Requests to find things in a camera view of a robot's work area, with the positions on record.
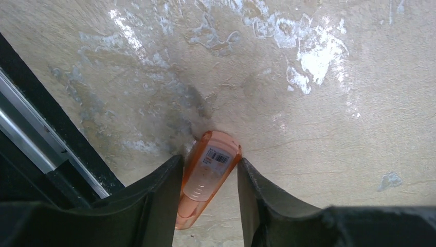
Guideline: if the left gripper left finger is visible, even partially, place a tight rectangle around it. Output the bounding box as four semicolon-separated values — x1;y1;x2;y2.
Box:
1;155;184;246

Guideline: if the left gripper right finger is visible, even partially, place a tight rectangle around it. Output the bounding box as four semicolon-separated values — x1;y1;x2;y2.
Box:
238;158;435;246

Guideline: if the small orange eraser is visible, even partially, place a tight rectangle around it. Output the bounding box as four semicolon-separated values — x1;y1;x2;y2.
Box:
175;131;242;230

